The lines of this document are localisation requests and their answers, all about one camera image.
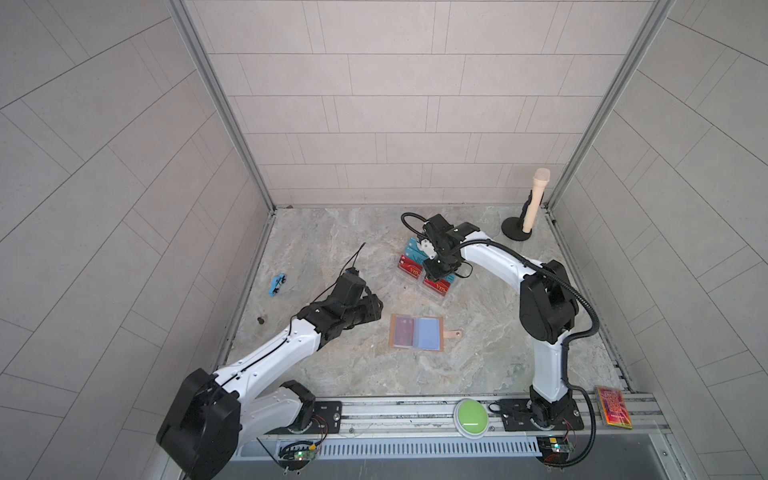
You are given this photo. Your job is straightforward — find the black corrugated cable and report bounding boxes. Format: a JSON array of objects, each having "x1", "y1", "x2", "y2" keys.
[{"x1": 400, "y1": 211, "x2": 601, "y2": 469}]

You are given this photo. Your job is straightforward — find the clear acrylic card stand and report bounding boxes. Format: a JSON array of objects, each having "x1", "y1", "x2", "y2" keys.
[{"x1": 397, "y1": 242, "x2": 456, "y2": 300}]

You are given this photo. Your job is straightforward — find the left circuit board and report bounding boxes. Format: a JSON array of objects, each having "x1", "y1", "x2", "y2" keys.
[{"x1": 277, "y1": 440, "x2": 320, "y2": 472}]

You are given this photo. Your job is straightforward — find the right circuit board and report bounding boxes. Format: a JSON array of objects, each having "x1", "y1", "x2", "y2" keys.
[{"x1": 536, "y1": 436, "x2": 573, "y2": 465}]

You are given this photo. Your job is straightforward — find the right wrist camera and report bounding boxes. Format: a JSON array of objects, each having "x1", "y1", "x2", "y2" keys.
[{"x1": 418, "y1": 238, "x2": 437, "y2": 259}]

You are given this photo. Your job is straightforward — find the beige microphone on black stand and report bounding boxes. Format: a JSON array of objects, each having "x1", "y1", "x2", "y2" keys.
[{"x1": 501, "y1": 168, "x2": 551, "y2": 241}]

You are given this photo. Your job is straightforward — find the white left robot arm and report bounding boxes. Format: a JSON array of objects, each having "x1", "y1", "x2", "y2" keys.
[{"x1": 156, "y1": 267, "x2": 383, "y2": 479}]

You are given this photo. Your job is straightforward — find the green push button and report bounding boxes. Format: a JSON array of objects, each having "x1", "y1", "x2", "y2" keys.
[{"x1": 452, "y1": 398, "x2": 489, "y2": 439}]

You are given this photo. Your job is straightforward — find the red patterned card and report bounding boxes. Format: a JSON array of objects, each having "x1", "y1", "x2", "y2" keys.
[{"x1": 596, "y1": 386, "x2": 633, "y2": 430}]

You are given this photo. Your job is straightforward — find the circuit board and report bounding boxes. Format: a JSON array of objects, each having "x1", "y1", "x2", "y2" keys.
[
  {"x1": 536, "y1": 436, "x2": 573, "y2": 465},
  {"x1": 277, "y1": 440, "x2": 320, "y2": 472}
]

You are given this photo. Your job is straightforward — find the tan leather card holder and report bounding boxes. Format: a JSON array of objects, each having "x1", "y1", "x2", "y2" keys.
[{"x1": 389, "y1": 314, "x2": 464, "y2": 352}]

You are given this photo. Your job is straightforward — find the teal VIP card left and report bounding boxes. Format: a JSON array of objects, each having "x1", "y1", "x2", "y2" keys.
[{"x1": 404, "y1": 238, "x2": 428, "y2": 265}]

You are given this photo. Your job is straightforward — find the blue toy car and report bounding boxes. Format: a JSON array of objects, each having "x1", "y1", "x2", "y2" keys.
[{"x1": 268, "y1": 274, "x2": 286, "y2": 297}]

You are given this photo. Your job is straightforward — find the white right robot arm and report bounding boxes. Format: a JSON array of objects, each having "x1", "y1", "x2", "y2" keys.
[{"x1": 417, "y1": 215, "x2": 579, "y2": 430}]

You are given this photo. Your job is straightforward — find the aluminium rail base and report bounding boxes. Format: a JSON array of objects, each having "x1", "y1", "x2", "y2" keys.
[{"x1": 227, "y1": 394, "x2": 670, "y2": 469}]

